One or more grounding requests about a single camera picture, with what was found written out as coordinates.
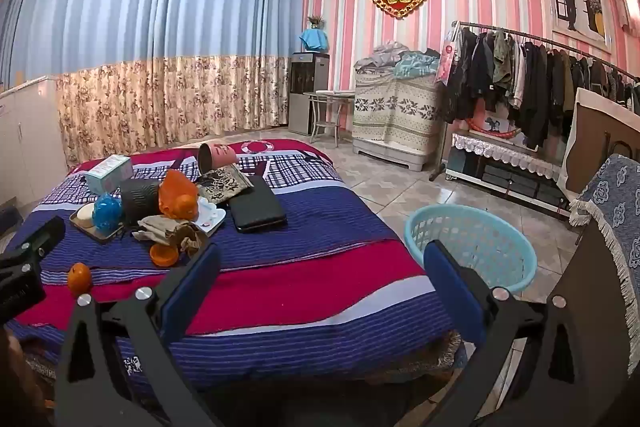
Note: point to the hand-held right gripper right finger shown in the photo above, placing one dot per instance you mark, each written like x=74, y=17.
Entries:
x=450, y=287

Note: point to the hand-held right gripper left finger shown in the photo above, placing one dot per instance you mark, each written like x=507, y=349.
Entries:
x=190, y=292

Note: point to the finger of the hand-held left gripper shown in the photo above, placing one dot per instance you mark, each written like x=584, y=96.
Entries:
x=42, y=234

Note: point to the light blue plastic basket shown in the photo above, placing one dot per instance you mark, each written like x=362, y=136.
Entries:
x=480, y=237

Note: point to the blue plastic bag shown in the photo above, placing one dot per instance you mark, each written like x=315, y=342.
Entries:
x=107, y=213

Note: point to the patterned beige black cloth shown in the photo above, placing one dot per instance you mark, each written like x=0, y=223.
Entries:
x=225, y=184

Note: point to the orange plastic lid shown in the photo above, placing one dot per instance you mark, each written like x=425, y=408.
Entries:
x=164, y=256

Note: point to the cream round lid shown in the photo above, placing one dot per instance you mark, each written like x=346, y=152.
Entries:
x=85, y=214

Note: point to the teal and white box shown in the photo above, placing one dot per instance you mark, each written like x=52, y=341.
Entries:
x=107, y=174

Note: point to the orange cloth piece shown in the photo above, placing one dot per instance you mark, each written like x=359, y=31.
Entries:
x=177, y=197

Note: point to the white low cabinet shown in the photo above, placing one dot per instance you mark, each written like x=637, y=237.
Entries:
x=30, y=137

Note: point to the black ribbed cup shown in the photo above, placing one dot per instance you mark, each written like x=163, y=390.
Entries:
x=140, y=202

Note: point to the black flat case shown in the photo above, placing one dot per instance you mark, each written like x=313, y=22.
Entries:
x=257, y=207

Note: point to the striped red blue blanket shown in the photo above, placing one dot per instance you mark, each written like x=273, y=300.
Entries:
x=310, y=267

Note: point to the low shelf with lace cloth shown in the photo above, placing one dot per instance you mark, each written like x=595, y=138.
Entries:
x=505, y=157

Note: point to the red plastic basin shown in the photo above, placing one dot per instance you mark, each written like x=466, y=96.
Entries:
x=492, y=129

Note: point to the cabinet under patterned cloth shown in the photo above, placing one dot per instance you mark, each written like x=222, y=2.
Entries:
x=400, y=117

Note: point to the blue patterned fringed cloth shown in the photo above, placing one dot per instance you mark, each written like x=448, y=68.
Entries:
x=615, y=202

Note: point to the small metal side table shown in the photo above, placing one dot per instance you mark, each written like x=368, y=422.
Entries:
x=327, y=114

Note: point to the cream wooden headboard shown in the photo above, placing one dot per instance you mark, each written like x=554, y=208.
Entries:
x=595, y=132

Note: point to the teal folded cloth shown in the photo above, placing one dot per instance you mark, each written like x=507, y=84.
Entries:
x=415, y=66

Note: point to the row of hanging clothes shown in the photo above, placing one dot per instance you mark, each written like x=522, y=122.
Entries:
x=530, y=77

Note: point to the pink hanging bag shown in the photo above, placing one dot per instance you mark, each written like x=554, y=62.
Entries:
x=446, y=57

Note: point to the grey water dispenser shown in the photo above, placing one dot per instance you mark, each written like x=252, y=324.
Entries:
x=307, y=92

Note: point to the grey clothes pile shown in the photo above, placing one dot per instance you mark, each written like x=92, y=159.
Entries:
x=375, y=57

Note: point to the blue and floral curtain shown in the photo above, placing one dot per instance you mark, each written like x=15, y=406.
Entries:
x=150, y=7

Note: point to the metal clothes rack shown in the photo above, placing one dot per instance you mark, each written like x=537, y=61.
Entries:
x=540, y=38

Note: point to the blue cloth cover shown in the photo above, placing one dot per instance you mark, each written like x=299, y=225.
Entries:
x=314, y=41

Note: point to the small potted plant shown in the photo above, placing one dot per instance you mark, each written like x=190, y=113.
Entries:
x=315, y=23

